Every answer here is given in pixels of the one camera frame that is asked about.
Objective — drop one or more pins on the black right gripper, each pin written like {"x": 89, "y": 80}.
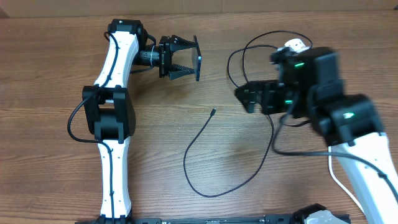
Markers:
{"x": 270, "y": 91}

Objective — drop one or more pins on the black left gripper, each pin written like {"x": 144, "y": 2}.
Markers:
{"x": 173, "y": 43}

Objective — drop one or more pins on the blue Samsung Galaxy smartphone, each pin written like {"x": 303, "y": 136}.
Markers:
{"x": 196, "y": 59}

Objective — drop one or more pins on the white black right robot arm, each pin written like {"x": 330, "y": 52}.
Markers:
{"x": 309, "y": 86}

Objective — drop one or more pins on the white power strip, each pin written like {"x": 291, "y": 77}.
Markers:
{"x": 296, "y": 45}

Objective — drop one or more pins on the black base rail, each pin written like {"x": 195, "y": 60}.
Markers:
{"x": 297, "y": 217}

